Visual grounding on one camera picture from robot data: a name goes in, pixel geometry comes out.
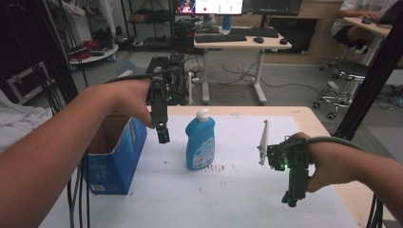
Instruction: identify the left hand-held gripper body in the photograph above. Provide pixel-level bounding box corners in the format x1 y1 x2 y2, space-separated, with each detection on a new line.
147 80 169 125

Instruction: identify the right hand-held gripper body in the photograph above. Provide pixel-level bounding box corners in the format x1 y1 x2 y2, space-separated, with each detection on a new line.
258 119 314 193

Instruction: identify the blue bottle with white cap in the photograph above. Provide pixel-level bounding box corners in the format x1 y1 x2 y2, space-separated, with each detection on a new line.
184 107 217 172

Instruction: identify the blue cardboard box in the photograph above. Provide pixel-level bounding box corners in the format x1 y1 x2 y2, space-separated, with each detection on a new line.
83 113 148 196

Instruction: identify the person's left hand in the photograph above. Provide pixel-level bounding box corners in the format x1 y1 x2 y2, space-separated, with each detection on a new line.
100 79 156 129

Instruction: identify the person's right hand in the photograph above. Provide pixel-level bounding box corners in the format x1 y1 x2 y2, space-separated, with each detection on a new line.
289 131 355 194

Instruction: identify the black equipment box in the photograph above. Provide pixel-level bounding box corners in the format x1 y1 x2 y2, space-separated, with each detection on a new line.
144 52 192 106

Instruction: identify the white table mat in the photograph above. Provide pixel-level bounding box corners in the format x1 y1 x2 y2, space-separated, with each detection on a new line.
38 114 361 228

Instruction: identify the round white table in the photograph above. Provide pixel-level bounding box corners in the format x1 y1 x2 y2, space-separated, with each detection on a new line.
67 42 121 66

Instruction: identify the black shelf rack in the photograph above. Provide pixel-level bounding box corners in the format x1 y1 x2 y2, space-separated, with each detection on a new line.
119 0 177 52

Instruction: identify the black keyboard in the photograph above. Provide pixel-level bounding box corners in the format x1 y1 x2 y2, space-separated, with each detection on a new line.
194 33 248 44
229 26 280 39

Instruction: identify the black round stool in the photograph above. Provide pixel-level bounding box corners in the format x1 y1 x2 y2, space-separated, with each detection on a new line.
312 59 371 121

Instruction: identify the light wooden office desk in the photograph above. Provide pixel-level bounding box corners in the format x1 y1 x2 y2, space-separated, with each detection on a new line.
193 31 293 106

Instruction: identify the small blue bottle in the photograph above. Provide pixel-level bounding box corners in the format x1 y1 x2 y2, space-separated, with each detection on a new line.
221 14 232 31

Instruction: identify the black metal stand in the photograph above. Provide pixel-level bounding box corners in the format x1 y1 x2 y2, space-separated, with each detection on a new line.
334 10 403 142

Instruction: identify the monitor with bright screen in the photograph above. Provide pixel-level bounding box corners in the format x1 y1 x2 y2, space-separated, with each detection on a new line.
175 0 244 16

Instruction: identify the black case with metal edges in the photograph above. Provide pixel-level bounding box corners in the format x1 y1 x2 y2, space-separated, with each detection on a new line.
5 61 53 105

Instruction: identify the white cloth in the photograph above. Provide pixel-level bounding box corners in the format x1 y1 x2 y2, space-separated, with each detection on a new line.
0 89 54 154

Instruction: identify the light wooden side desk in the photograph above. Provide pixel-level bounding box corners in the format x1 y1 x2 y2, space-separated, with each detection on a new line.
342 16 395 67

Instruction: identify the dark monitor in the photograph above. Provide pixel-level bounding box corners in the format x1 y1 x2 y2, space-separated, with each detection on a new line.
241 0 304 28

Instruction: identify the right gripper grey cable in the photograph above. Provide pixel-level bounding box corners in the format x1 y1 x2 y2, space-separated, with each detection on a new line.
283 135 367 152

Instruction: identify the black cable bundle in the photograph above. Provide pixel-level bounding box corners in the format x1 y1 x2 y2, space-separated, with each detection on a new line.
66 153 92 228
365 192 385 228

